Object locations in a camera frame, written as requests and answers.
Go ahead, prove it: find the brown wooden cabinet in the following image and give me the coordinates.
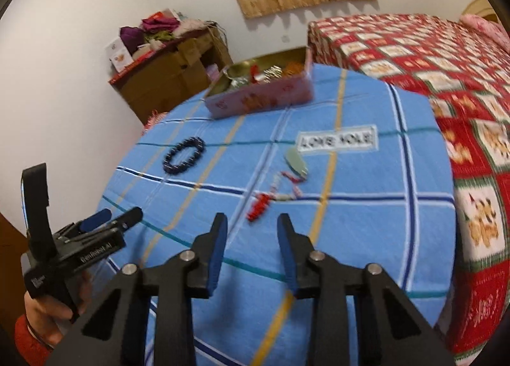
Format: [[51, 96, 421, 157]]
[[108, 25, 234, 125]]

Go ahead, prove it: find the brown cardboard box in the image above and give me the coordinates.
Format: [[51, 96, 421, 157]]
[[175, 37, 224, 70]]

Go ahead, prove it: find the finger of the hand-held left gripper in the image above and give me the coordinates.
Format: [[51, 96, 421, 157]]
[[85, 207, 144, 237], [56, 209, 113, 241]]

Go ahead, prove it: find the purple cloth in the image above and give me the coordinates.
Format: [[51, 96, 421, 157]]
[[120, 25, 145, 50]]

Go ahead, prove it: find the pink tin box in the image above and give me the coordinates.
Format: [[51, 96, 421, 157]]
[[204, 47, 315, 120]]

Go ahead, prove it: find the red fringed cloth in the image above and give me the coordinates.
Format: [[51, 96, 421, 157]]
[[142, 109, 171, 130]]

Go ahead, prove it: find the white cardboard box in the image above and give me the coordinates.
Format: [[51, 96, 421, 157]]
[[105, 36, 134, 73]]

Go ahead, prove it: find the blue plaid towel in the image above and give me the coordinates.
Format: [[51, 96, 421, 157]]
[[96, 61, 457, 366]]

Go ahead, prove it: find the pink pillow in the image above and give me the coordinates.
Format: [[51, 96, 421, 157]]
[[460, 13, 510, 52]]

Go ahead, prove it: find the pale jade pendant red cord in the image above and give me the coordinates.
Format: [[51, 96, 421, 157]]
[[246, 150, 309, 223]]

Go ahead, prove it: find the red patchwork quilt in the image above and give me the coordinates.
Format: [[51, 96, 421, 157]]
[[307, 13, 510, 366]]

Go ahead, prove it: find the pile of colourful clothes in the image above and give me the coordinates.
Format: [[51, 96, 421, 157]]
[[139, 10, 216, 48]]

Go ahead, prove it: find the person's left hand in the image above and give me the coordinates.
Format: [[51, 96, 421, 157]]
[[24, 270, 94, 347]]

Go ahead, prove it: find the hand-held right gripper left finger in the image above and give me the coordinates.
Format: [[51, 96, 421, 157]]
[[46, 212, 230, 366]]

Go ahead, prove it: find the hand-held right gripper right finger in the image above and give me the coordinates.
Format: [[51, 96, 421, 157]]
[[277, 213, 455, 366]]

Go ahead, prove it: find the red flat box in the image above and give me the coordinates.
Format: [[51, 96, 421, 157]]
[[108, 49, 160, 85]]

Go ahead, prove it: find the dark bead bracelet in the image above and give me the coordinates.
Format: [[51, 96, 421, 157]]
[[162, 137, 207, 175]]

